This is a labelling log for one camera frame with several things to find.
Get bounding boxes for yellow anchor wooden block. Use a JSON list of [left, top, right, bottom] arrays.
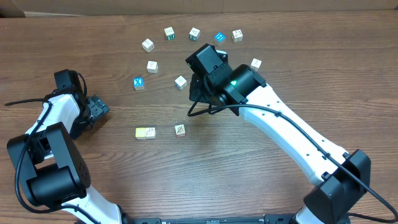
[[250, 58, 262, 72]]

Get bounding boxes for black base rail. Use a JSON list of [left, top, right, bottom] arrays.
[[129, 213, 297, 224]]

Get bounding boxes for blue X wooden block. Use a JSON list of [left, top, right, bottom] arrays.
[[133, 77, 144, 90]]

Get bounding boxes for blue-top wooden block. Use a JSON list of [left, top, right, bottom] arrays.
[[213, 32, 226, 46]]

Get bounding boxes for green K wooden block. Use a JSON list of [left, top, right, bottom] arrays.
[[164, 27, 175, 40]]

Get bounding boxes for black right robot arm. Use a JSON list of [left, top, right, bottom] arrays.
[[185, 44, 371, 223]]

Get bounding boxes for yellow-top wooden block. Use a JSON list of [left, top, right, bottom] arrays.
[[135, 128, 146, 140]]

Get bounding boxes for blue D wooden block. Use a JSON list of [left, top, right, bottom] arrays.
[[174, 76, 187, 90]]

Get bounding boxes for green-edged picture wooden block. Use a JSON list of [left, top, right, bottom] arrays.
[[145, 127, 156, 139]]

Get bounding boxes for plain globe wooden block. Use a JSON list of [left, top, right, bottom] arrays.
[[147, 61, 159, 73]]

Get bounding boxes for yellow O wooden block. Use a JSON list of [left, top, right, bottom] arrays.
[[232, 29, 243, 43]]

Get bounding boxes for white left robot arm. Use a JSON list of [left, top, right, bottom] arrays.
[[7, 70, 132, 223]]

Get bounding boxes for red Y wooden block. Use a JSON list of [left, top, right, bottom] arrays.
[[175, 124, 186, 137]]

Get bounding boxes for green J wooden block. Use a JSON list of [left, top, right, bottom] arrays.
[[189, 27, 200, 42]]

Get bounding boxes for yellow-edged wooden block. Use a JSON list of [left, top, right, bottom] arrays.
[[142, 39, 154, 53]]

